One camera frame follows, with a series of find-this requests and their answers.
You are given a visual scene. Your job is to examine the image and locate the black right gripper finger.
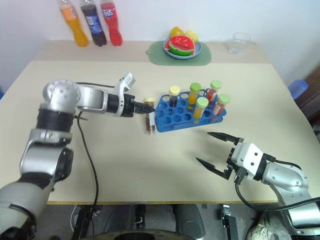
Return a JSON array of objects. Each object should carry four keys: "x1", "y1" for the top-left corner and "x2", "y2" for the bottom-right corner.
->
[
  {"x1": 206, "y1": 131, "x2": 237, "y2": 146},
  {"x1": 195, "y1": 157, "x2": 231, "y2": 181}
]

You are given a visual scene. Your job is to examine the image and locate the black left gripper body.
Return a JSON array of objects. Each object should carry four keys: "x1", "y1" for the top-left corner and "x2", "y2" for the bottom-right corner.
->
[{"x1": 123, "y1": 93, "x2": 137, "y2": 118}]

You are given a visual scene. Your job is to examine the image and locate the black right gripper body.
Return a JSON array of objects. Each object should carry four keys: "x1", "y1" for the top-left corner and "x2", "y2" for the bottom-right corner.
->
[{"x1": 225, "y1": 136, "x2": 249, "y2": 181}]

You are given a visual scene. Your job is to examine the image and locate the cream-capped dark red test tube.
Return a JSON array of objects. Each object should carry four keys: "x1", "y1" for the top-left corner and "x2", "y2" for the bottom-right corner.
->
[{"x1": 143, "y1": 97, "x2": 157, "y2": 136}]

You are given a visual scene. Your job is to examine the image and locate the green-capped red test tube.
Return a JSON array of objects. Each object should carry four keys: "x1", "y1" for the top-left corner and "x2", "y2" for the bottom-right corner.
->
[
  {"x1": 211, "y1": 93, "x2": 232, "y2": 123},
  {"x1": 206, "y1": 79, "x2": 223, "y2": 104}
]

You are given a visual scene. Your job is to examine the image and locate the yellow-capped dark test tube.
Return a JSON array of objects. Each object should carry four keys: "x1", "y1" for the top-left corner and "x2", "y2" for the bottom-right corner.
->
[{"x1": 169, "y1": 85, "x2": 181, "y2": 114}]

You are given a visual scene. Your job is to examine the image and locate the blue test tube rack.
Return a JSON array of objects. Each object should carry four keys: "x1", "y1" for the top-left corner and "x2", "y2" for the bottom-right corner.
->
[{"x1": 154, "y1": 91, "x2": 225, "y2": 134}]

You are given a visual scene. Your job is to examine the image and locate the green-capped orange test tube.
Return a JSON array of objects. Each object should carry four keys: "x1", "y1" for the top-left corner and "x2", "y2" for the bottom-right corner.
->
[
  {"x1": 193, "y1": 96, "x2": 210, "y2": 125},
  {"x1": 187, "y1": 82, "x2": 202, "y2": 111}
]

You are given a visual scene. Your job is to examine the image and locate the green silicone mat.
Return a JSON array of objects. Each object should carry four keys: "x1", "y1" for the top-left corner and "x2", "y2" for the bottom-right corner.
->
[{"x1": 145, "y1": 39, "x2": 212, "y2": 67}]

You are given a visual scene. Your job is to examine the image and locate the dark rounded base shape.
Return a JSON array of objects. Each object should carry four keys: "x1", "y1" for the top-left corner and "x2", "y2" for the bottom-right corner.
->
[{"x1": 86, "y1": 204, "x2": 201, "y2": 240}]

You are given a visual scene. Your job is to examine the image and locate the toy watermelon slice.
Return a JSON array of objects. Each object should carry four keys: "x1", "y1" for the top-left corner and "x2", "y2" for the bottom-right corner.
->
[{"x1": 167, "y1": 35, "x2": 196, "y2": 57}]

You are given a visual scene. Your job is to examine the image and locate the white patterned shoe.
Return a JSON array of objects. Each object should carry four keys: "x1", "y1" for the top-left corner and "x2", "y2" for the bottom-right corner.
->
[{"x1": 245, "y1": 214, "x2": 285, "y2": 240}]

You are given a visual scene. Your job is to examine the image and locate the light blue plate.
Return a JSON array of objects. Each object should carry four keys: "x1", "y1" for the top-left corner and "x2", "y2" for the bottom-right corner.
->
[{"x1": 162, "y1": 38, "x2": 203, "y2": 60}]

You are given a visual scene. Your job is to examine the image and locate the red soda bottle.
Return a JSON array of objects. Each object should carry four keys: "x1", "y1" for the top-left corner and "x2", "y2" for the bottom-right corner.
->
[{"x1": 99, "y1": 0, "x2": 124, "y2": 47}]

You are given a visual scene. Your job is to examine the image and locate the yellow toy pepper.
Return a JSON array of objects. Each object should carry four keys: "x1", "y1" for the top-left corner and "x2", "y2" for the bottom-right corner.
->
[{"x1": 170, "y1": 26, "x2": 187, "y2": 39}]

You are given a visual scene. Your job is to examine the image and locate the yellow toy corn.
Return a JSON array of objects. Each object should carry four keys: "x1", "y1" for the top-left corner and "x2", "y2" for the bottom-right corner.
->
[{"x1": 184, "y1": 29, "x2": 200, "y2": 44}]

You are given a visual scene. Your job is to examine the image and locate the dark cola bottle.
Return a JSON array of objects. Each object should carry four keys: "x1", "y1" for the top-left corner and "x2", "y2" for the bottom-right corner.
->
[{"x1": 79, "y1": 0, "x2": 108, "y2": 48}]

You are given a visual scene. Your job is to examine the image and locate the blue plastic stool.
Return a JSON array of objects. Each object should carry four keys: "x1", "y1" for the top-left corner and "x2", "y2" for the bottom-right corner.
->
[{"x1": 287, "y1": 79, "x2": 309, "y2": 100}]

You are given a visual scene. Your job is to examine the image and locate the clear plastic cup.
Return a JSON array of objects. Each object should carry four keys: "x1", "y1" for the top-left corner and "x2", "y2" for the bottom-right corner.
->
[{"x1": 227, "y1": 31, "x2": 252, "y2": 56}]

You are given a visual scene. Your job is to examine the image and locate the orange soda bottle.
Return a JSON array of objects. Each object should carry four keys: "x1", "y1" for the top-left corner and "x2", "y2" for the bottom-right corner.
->
[{"x1": 58, "y1": 0, "x2": 90, "y2": 48}]

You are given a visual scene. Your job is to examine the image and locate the brown wooden furniture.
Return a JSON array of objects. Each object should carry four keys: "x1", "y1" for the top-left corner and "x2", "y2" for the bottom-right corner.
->
[{"x1": 297, "y1": 66, "x2": 320, "y2": 142}]

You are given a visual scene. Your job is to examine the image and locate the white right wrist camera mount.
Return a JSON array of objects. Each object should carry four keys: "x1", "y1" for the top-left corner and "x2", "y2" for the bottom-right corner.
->
[{"x1": 230, "y1": 142, "x2": 265, "y2": 181}]

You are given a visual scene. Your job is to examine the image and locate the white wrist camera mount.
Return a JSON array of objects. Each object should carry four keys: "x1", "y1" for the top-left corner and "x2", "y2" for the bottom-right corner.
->
[
  {"x1": 113, "y1": 72, "x2": 137, "y2": 118},
  {"x1": 230, "y1": 142, "x2": 265, "y2": 181}
]

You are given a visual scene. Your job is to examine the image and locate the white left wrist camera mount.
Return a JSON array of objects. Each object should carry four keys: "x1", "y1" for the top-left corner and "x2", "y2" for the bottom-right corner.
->
[{"x1": 113, "y1": 72, "x2": 137, "y2": 118}]

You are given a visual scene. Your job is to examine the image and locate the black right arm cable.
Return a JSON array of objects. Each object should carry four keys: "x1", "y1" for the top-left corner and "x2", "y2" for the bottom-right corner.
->
[{"x1": 234, "y1": 154, "x2": 320, "y2": 211}]

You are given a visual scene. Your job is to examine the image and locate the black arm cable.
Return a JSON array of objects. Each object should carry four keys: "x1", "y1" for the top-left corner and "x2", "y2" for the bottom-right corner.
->
[
  {"x1": 234, "y1": 154, "x2": 320, "y2": 211},
  {"x1": 73, "y1": 81, "x2": 116, "y2": 219}
]

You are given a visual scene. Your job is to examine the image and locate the black metal table bracket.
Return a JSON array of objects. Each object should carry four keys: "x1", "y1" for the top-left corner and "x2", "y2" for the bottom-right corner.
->
[
  {"x1": 71, "y1": 204, "x2": 101, "y2": 240},
  {"x1": 134, "y1": 204, "x2": 147, "y2": 230},
  {"x1": 219, "y1": 204, "x2": 239, "y2": 240}
]

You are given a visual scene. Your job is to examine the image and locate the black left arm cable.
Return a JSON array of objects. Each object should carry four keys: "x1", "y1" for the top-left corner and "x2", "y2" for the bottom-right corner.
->
[{"x1": 73, "y1": 81, "x2": 116, "y2": 219}]

